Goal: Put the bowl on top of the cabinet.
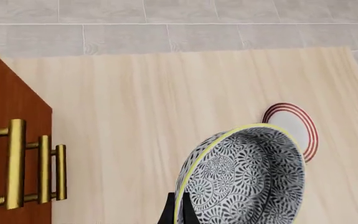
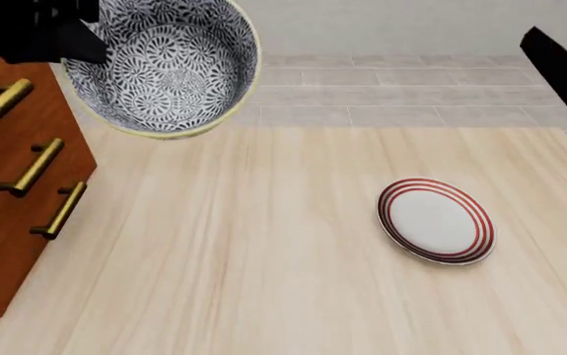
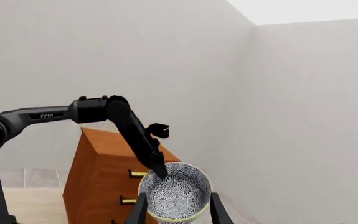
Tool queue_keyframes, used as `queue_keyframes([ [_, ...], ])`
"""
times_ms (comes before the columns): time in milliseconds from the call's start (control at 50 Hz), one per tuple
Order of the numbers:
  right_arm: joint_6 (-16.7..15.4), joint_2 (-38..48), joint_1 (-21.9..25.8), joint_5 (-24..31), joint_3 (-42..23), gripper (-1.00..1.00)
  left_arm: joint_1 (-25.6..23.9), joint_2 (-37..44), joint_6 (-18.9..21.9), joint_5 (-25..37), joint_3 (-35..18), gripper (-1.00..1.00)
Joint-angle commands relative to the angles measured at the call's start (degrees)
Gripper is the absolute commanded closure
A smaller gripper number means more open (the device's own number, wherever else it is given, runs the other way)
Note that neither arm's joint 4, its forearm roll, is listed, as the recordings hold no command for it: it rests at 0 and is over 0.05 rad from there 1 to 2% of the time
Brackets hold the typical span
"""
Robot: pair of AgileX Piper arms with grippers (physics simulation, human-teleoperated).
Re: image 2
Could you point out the wooden cabinet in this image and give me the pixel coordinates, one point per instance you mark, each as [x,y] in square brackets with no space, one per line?
[12,155]

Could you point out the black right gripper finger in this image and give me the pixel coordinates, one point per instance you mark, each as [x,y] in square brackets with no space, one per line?
[566,81]

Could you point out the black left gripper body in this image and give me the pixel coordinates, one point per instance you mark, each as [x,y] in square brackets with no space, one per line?
[12,26]

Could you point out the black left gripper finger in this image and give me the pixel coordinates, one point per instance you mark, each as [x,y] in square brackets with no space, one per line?
[83,46]

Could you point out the black white patterned bowl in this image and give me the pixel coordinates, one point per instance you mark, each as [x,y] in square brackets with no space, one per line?
[179,74]

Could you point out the white plate with red rings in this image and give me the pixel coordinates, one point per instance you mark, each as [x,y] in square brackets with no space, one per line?
[433,222]

